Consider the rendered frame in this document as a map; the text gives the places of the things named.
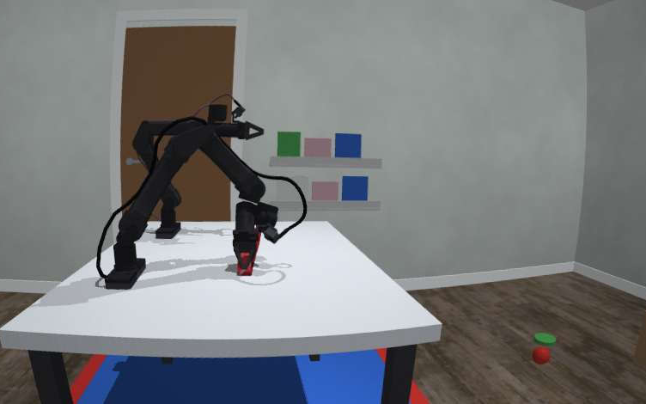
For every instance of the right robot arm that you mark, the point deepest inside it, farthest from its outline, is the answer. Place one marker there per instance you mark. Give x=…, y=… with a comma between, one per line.
x=180, y=147

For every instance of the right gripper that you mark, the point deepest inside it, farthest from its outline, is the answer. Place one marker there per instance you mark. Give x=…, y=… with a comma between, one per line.
x=246, y=237

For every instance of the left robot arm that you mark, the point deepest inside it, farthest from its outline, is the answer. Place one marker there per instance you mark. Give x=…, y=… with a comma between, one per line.
x=143, y=145

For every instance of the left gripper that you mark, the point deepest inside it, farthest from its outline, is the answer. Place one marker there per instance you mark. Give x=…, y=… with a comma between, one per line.
x=233, y=131

